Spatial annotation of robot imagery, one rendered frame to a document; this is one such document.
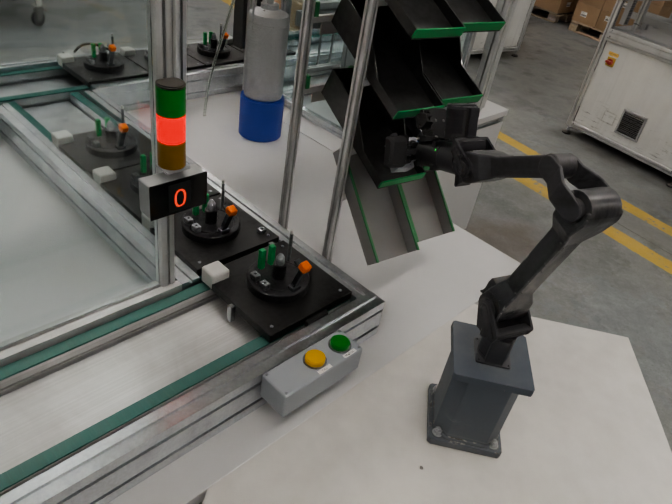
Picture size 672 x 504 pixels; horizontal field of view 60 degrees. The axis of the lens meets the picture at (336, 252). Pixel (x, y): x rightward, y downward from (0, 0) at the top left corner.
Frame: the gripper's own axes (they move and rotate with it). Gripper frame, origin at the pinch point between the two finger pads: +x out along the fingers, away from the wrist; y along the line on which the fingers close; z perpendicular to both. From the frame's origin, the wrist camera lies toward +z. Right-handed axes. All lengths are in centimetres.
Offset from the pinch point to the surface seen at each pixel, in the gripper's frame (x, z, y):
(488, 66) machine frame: 98, 15, -116
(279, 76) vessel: 90, 8, -12
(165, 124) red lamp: 4, 5, 50
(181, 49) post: 118, 15, 13
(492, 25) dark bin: -2.1, 24.9, -17.2
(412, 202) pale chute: 16.5, -17.7, -15.7
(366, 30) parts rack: 3.6, 22.2, 10.3
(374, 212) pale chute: 13.4, -18.3, -1.9
